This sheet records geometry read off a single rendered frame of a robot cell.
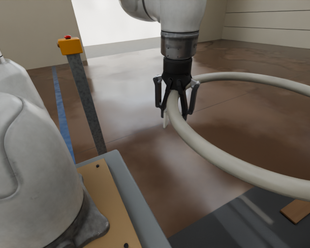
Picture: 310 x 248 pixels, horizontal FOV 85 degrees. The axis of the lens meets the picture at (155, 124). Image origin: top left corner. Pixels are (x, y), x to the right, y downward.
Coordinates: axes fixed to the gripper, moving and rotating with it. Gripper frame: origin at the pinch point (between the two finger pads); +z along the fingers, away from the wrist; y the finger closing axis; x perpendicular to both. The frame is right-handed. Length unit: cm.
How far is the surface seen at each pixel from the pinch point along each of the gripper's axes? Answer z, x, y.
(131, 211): 8.1, -28.1, -0.5
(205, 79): -9.4, 14.1, 6.4
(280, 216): 85, 38, 67
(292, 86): -8.9, 20.0, 32.6
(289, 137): 89, 138, 89
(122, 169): 9.1, -17.6, -9.6
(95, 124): 48, 36, -74
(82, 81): 13, 37, -76
